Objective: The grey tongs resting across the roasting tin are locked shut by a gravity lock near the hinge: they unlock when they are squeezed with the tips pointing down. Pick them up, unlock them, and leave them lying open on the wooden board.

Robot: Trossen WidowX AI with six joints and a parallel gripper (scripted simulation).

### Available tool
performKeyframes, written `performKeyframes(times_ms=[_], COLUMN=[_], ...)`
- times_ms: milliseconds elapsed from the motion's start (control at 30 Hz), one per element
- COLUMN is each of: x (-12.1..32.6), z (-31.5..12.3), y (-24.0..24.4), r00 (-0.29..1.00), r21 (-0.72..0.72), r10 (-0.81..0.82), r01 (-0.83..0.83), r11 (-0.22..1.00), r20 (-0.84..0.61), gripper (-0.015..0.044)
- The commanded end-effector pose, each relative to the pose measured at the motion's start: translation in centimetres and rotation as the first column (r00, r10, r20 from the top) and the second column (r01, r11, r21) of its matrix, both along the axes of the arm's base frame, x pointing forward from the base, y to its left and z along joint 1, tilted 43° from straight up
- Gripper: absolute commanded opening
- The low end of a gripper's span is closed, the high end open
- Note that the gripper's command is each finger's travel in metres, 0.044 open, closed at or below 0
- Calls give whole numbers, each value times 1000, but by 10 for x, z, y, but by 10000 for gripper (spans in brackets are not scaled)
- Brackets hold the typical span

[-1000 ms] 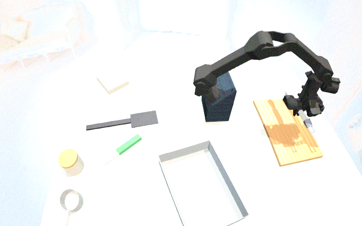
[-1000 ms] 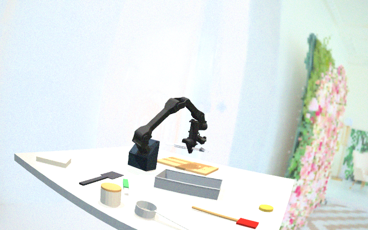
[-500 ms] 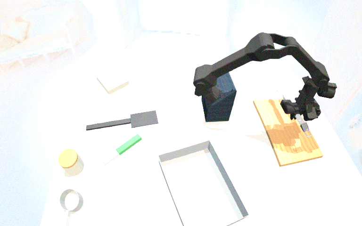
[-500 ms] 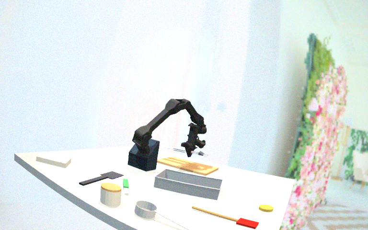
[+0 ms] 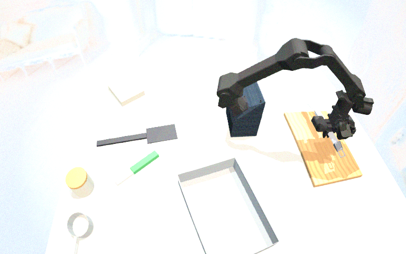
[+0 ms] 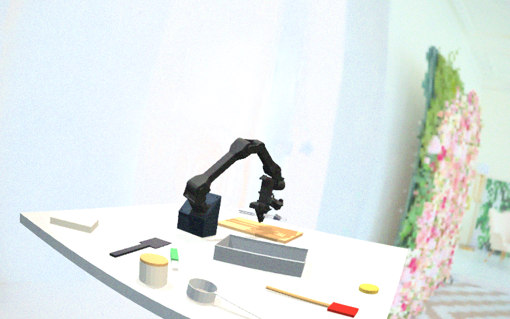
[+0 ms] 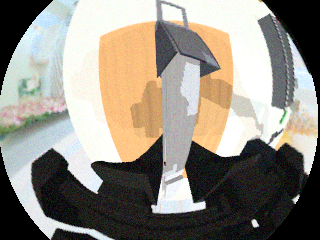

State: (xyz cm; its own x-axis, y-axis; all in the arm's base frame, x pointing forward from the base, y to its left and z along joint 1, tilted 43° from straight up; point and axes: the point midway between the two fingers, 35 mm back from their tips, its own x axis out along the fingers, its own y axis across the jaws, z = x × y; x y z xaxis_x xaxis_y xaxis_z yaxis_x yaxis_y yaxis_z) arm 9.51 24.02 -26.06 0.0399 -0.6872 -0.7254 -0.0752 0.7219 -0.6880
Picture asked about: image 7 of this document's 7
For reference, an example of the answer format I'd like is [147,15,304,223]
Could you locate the white rectangular tray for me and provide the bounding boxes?
[257,12,296,112]

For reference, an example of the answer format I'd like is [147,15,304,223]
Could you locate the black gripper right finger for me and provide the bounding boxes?
[184,140,261,204]

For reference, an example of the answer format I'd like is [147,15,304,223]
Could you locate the light wooden board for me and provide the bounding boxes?
[99,21,233,163]

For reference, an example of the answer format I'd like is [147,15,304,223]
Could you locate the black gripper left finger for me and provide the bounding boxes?
[91,135,164,205]

